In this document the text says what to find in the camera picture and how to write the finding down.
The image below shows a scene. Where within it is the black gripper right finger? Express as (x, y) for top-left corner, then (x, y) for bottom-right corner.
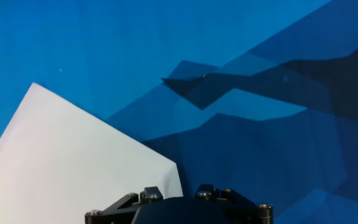
(194, 184), (274, 224)

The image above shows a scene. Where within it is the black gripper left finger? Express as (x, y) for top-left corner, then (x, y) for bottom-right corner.
(85, 186), (165, 224)

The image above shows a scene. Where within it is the white paper sheet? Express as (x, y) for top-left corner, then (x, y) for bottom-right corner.
(0, 82), (184, 224)

